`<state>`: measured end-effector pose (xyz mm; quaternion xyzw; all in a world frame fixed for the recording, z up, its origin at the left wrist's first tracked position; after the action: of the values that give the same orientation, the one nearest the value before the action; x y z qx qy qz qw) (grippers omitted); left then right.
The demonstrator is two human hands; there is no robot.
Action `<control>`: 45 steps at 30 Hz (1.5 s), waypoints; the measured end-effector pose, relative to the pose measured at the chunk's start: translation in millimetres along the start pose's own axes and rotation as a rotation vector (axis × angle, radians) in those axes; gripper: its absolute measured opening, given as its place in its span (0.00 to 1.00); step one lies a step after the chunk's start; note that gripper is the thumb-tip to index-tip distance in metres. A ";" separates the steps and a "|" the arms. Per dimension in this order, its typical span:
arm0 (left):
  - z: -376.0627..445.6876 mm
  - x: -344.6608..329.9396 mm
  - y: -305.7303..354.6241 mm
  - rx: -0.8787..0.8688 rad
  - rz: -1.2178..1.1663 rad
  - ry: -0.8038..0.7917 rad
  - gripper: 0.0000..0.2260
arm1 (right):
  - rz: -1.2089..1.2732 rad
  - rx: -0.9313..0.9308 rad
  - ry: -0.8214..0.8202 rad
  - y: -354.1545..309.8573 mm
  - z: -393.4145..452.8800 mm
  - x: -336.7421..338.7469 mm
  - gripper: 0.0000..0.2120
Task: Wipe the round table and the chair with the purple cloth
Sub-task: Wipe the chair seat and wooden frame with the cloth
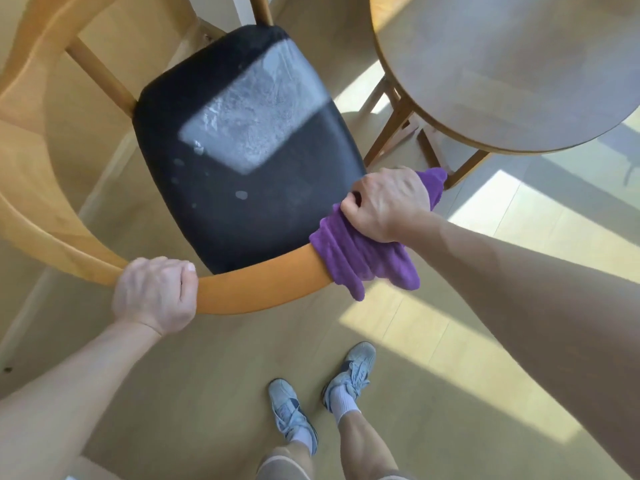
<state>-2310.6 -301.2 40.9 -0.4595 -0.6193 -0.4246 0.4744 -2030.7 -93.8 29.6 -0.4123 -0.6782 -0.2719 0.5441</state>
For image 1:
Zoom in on person's right leg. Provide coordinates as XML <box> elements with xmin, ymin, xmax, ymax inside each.
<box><xmin>339</xmin><ymin>409</ymin><xmax>401</xmax><ymax>480</ymax></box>

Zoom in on person's left hand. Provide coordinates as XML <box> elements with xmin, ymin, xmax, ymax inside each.
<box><xmin>111</xmin><ymin>256</ymin><xmax>199</xmax><ymax>338</ymax></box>

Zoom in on purple microfibre cloth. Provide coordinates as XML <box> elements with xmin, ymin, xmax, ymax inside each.
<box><xmin>308</xmin><ymin>167</ymin><xmax>449</xmax><ymax>302</ymax></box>

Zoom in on round wooden table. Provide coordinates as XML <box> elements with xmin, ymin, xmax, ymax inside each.
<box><xmin>362</xmin><ymin>0</ymin><xmax>640</xmax><ymax>191</ymax></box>

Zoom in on person's right forearm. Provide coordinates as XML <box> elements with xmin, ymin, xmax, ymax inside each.
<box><xmin>397</xmin><ymin>210</ymin><xmax>640</xmax><ymax>475</ymax></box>

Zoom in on person's leg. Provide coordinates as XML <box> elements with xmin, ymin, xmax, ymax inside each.
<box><xmin>339</xmin><ymin>409</ymin><xmax>401</xmax><ymax>480</ymax></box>
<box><xmin>269</xmin><ymin>442</ymin><xmax>316</xmax><ymax>480</ymax></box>

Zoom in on person's right hand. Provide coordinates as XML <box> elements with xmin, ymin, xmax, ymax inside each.
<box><xmin>339</xmin><ymin>166</ymin><xmax>433</xmax><ymax>244</ymax></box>

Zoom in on wooden chair with black seat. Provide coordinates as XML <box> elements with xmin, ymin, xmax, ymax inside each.
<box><xmin>0</xmin><ymin>0</ymin><xmax>369</xmax><ymax>315</ymax></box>

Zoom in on person's white sneaker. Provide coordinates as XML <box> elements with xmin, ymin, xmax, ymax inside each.
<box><xmin>267</xmin><ymin>378</ymin><xmax>319</xmax><ymax>455</ymax></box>
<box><xmin>321</xmin><ymin>341</ymin><xmax>377</xmax><ymax>413</ymax></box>

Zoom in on person's khaki shorts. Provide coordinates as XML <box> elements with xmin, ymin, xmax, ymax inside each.
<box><xmin>255</xmin><ymin>454</ymin><xmax>416</xmax><ymax>480</ymax></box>

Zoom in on person's left white sneaker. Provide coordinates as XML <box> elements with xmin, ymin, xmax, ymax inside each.
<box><xmin>267</xmin><ymin>378</ymin><xmax>319</xmax><ymax>455</ymax></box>

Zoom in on person's right white sock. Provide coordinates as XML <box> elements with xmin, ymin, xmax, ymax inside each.
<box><xmin>329</xmin><ymin>384</ymin><xmax>362</xmax><ymax>427</ymax></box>

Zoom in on person's white sock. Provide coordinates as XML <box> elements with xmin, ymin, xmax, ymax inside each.
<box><xmin>329</xmin><ymin>384</ymin><xmax>362</xmax><ymax>427</ymax></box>
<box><xmin>289</xmin><ymin>427</ymin><xmax>316</xmax><ymax>455</ymax></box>

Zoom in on person's right white sneaker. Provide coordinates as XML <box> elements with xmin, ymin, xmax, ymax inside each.
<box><xmin>321</xmin><ymin>341</ymin><xmax>377</xmax><ymax>413</ymax></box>

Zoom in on person's left leg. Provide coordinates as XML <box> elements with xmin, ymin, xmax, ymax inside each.
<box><xmin>269</xmin><ymin>442</ymin><xmax>316</xmax><ymax>480</ymax></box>

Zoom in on person's left forearm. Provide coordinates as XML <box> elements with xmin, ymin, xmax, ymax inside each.
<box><xmin>0</xmin><ymin>319</ymin><xmax>163</xmax><ymax>480</ymax></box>

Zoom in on person's left white sock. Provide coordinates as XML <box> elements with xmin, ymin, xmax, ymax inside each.
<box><xmin>289</xmin><ymin>427</ymin><xmax>316</xmax><ymax>455</ymax></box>

